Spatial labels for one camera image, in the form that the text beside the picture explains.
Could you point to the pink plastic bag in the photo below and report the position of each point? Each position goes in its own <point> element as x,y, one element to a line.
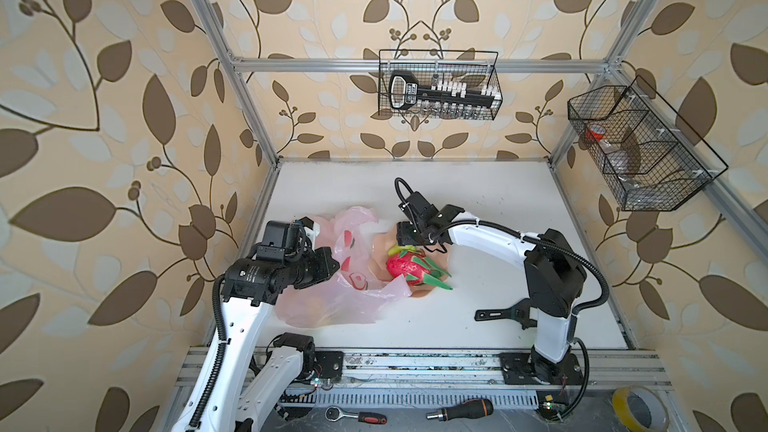
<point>336,302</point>

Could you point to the pink wavy plate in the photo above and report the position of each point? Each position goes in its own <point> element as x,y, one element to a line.
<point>382,242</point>

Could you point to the black wire basket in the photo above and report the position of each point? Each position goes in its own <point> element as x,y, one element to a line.
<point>653,157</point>
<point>471,66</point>

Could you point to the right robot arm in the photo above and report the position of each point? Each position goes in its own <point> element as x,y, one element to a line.
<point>560,283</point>

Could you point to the black socket set holder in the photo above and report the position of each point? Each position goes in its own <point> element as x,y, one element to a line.
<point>405,90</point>

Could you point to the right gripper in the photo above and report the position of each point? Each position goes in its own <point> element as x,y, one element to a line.
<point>403,235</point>

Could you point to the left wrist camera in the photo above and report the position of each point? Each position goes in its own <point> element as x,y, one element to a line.
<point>285,242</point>

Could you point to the pink dragon fruit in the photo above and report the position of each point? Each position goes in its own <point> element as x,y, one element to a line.
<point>418,270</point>

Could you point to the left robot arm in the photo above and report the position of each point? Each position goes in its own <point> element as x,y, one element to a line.
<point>243,300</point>

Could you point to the ratchet wrench red handle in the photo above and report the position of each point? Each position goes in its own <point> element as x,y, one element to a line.
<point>335,414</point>

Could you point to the green apple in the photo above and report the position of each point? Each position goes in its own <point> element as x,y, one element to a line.
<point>398,250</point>

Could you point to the black wire basket back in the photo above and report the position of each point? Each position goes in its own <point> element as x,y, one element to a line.
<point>471,66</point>

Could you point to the black orange screwdriver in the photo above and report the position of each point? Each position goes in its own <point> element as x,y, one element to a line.
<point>471,409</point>

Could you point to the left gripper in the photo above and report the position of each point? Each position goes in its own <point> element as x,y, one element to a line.
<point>323,254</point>

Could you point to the black wire basket right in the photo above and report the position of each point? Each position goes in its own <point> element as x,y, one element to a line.
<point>653,157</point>

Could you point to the dark purple mangosteen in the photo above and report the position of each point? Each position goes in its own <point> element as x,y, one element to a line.
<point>359,282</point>

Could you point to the yellow tape roll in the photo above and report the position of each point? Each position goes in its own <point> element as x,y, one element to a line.
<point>640,410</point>

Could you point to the black adjustable wrench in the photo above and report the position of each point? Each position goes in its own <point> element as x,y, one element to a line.
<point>519,312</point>

